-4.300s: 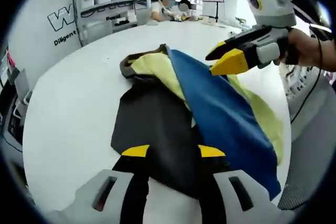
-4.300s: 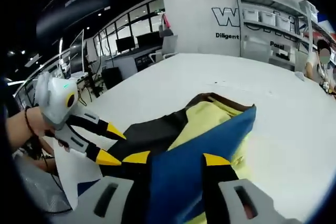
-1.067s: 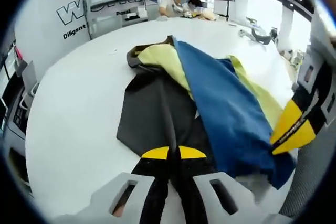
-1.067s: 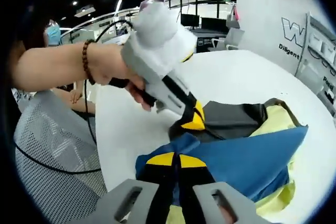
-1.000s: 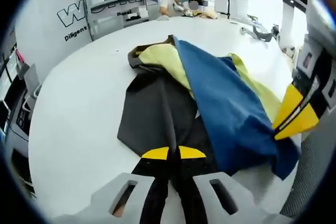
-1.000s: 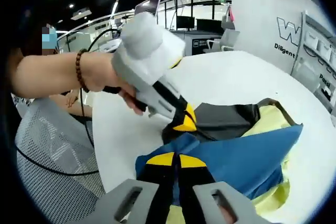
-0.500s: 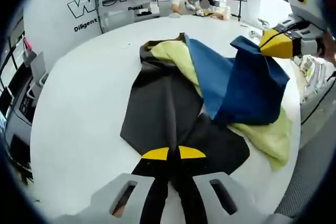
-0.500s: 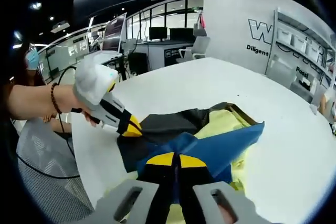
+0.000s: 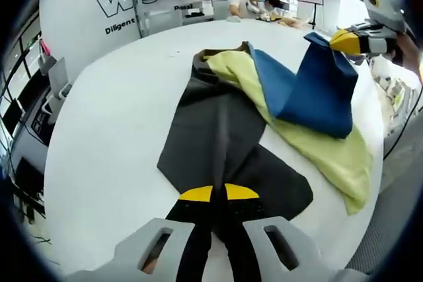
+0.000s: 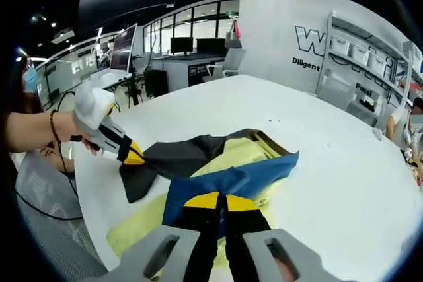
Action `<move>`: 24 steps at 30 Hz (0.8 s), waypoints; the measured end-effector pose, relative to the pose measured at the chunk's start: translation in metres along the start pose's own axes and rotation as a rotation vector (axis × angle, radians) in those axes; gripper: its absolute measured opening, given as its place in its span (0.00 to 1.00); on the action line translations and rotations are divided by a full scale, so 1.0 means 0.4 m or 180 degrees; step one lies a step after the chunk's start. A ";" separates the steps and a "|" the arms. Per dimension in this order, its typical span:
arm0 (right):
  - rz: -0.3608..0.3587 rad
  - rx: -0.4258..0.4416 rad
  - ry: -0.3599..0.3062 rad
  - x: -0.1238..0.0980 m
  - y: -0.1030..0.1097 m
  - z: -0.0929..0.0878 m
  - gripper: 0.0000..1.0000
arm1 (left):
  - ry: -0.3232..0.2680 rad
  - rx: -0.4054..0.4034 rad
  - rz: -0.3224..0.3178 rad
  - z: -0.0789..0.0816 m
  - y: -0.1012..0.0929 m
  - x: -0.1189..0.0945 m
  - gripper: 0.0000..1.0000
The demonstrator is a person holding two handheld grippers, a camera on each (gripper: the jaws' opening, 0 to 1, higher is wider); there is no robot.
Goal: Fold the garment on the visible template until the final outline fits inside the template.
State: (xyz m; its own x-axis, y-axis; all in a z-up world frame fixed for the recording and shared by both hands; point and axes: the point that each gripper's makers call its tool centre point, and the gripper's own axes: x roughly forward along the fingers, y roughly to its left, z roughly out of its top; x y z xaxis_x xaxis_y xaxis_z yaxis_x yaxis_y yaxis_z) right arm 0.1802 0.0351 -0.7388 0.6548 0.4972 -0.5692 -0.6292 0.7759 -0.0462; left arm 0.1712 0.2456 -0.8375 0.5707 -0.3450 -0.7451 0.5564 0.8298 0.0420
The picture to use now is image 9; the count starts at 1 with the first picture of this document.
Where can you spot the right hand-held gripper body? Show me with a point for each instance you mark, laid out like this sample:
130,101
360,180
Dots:
383,4

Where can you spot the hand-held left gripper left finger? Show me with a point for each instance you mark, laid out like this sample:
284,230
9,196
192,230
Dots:
185,229

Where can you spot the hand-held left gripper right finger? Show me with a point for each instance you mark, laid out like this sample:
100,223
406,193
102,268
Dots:
251,239

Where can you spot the yellow garment grey blue sleeves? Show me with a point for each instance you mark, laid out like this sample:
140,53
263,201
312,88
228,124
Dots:
215,113

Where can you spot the person's left hand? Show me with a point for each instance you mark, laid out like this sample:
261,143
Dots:
150,265

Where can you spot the small white object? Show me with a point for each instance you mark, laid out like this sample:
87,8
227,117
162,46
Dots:
234,20

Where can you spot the grey mesh chair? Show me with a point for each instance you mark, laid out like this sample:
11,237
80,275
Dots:
370,245

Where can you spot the white office chair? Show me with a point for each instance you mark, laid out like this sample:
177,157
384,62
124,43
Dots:
57,70

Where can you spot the pink hanging bag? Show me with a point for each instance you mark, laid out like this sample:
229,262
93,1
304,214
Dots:
44,51

